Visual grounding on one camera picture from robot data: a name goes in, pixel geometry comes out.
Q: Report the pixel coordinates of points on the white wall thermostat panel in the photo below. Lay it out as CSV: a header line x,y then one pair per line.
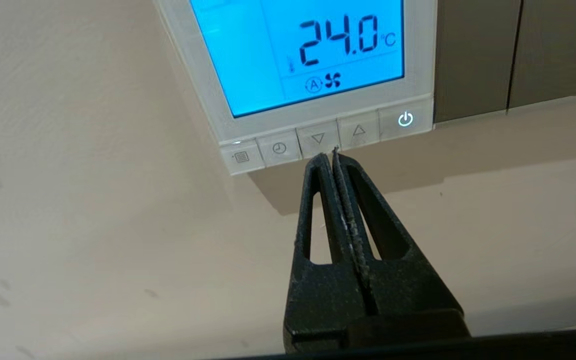
x,y
248,60

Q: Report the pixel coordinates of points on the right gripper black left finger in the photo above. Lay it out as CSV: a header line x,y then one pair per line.
x,y
325,300

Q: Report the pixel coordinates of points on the grey triple rocker switch panel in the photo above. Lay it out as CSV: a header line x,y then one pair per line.
x,y
473,55

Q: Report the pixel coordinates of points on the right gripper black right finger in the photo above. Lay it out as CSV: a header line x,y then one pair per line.
x,y
408,290

